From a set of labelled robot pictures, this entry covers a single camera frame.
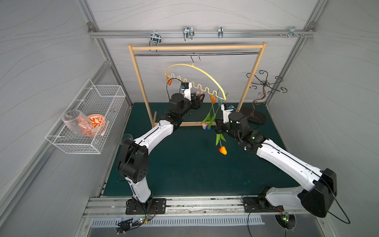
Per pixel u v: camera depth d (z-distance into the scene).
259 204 0.66
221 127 0.66
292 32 0.77
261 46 0.64
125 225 0.72
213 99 0.77
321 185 0.39
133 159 0.47
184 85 0.69
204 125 0.95
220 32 0.78
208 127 0.90
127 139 0.50
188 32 0.75
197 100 0.73
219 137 0.75
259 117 1.10
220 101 0.78
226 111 0.66
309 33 0.78
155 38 0.78
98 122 0.67
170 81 0.90
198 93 0.81
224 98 0.72
